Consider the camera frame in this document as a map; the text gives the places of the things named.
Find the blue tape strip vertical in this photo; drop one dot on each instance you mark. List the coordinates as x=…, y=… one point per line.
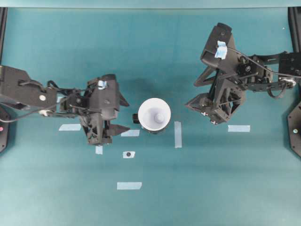
x=99, y=150
x=177, y=134

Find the blue tape strip vertical centre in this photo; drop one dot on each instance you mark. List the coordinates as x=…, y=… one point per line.
x=177, y=134

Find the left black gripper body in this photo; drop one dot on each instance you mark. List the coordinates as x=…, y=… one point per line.
x=75, y=104

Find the black plastic cup holder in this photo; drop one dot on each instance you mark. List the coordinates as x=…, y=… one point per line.
x=154, y=125

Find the tape patch with black screw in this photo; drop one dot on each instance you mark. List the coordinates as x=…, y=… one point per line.
x=129, y=154

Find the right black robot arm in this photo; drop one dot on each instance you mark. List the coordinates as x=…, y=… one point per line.
x=273, y=74

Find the blue tape strip bottom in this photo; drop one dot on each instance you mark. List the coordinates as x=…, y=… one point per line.
x=129, y=185

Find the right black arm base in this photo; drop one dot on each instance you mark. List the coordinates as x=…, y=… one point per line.
x=294, y=129

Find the left black frame post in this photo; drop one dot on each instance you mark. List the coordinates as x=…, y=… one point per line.
x=3, y=20

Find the blue tape strip vertical left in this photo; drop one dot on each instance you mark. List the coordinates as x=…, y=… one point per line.
x=99, y=150

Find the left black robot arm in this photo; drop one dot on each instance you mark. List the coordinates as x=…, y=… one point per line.
x=19, y=91

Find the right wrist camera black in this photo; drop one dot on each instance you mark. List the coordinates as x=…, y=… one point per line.
x=216, y=53

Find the blue tape strip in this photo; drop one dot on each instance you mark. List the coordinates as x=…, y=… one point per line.
x=70, y=127
x=239, y=128
x=129, y=185
x=131, y=133

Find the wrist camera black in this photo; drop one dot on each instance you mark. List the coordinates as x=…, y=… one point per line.
x=216, y=53
x=105, y=96

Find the black frame post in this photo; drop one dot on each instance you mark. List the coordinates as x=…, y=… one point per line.
x=3, y=20
x=294, y=20

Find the blue tape strip centre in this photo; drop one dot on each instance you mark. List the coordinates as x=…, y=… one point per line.
x=131, y=133

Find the right black frame post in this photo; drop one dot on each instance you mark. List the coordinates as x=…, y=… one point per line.
x=294, y=20

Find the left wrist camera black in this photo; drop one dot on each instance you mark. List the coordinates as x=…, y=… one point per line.
x=105, y=96

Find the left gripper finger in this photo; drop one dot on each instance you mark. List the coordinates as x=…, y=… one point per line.
x=122, y=100
x=117, y=129

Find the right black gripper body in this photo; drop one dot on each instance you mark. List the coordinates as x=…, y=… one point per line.
x=225, y=96

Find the blue tape strip right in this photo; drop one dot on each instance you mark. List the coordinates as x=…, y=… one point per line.
x=239, y=128

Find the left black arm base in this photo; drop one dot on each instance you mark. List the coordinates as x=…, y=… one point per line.
x=4, y=129

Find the blue tape strip far left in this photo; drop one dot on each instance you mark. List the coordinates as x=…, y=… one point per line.
x=70, y=127

